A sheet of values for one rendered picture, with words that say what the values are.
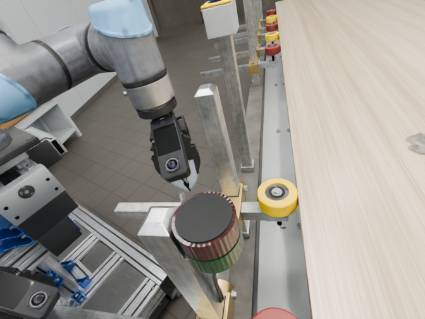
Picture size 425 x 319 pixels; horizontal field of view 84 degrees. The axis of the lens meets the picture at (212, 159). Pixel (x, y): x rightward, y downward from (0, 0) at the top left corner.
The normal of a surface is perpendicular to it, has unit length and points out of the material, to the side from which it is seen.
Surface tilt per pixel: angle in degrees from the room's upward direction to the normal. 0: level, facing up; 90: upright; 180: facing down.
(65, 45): 55
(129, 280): 0
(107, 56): 94
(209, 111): 90
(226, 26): 90
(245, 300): 0
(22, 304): 31
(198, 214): 0
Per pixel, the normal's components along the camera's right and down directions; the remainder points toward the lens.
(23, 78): 0.83, 0.02
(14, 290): 0.29, -0.70
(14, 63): 0.60, -0.32
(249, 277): -0.22, -0.76
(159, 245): -0.18, 0.66
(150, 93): 0.36, 0.51
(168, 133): -0.15, -0.35
